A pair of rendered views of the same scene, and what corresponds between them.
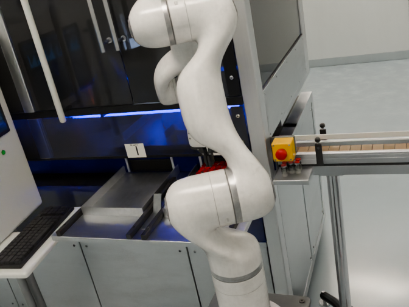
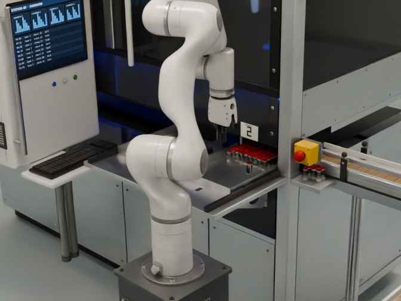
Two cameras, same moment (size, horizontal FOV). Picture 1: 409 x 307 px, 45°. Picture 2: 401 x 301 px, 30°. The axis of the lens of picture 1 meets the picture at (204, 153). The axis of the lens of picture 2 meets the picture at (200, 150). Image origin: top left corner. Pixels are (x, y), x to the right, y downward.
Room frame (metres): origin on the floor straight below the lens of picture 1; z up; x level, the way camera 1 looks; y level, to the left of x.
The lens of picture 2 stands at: (-0.86, -0.74, 2.06)
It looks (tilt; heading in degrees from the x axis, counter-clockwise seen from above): 23 degrees down; 19
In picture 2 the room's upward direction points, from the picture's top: 1 degrees counter-clockwise
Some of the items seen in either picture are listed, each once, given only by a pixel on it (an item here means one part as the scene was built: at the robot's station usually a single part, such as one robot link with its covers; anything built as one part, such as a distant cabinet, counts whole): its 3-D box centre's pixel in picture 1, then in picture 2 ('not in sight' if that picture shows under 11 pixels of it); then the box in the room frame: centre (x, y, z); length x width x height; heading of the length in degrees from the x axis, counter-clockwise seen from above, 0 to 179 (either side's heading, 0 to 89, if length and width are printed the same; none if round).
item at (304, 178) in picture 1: (294, 173); (315, 180); (1.65, -0.31, 0.87); 0.14 x 0.13 x 0.02; 156
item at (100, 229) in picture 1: (165, 204); (188, 168); (1.62, 0.18, 0.87); 0.70 x 0.48 x 0.02; 66
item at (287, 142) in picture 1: (283, 148); (307, 151); (1.62, -0.28, 1.00); 0.08 x 0.07 x 0.07; 156
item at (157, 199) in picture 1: (151, 211); not in sight; (1.52, 0.22, 0.91); 0.14 x 0.03 x 0.06; 156
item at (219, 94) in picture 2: not in sight; (222, 91); (1.45, -0.01, 1.25); 0.09 x 0.08 x 0.03; 66
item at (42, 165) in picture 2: (33, 234); (76, 157); (1.70, 0.71, 0.82); 0.40 x 0.14 x 0.02; 161
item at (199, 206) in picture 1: (213, 224); (159, 175); (0.93, 0.01, 1.16); 0.19 x 0.12 x 0.24; 91
